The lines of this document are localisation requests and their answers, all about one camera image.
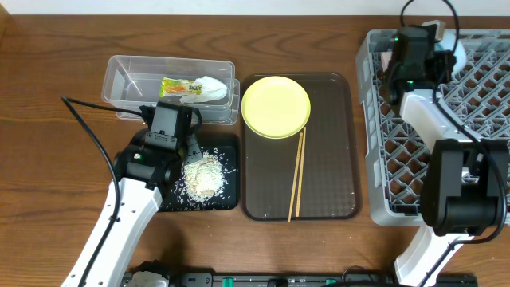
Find white bowl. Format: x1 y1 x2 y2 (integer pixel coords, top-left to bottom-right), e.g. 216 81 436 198
380 52 395 74

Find rice pile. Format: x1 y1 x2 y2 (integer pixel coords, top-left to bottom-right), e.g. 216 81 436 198
173 146 238 210

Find white napkin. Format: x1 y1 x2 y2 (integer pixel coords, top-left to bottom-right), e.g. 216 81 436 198
179 76 228 104

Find black food waste tray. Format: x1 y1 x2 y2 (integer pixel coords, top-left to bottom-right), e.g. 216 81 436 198
131 135 241 212

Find yellow plate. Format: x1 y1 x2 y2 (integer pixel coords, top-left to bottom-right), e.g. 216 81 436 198
241 76 311 140

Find green orange snack wrapper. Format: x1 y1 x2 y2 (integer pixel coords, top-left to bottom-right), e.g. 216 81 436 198
159 77 202 97

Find clear plastic waste bin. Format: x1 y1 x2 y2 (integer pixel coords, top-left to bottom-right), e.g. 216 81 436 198
102 55 240 125

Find brown serving tray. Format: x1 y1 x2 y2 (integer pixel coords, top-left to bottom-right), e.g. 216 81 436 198
241 73 362 222

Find light blue bowl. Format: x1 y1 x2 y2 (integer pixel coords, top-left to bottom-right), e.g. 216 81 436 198
435 30 467 76

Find grey dishwasher rack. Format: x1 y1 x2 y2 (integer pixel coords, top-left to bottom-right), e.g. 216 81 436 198
355 29 509 226

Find wooden chopstick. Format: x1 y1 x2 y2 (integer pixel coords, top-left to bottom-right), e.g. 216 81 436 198
288 132 304 222
295 127 307 218

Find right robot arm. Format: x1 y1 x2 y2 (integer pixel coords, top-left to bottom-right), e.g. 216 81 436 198
382 22 509 286

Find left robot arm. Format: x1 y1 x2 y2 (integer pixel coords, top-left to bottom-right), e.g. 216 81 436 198
63 100 202 286

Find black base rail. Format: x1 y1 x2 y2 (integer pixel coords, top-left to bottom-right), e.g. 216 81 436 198
119 272 479 287

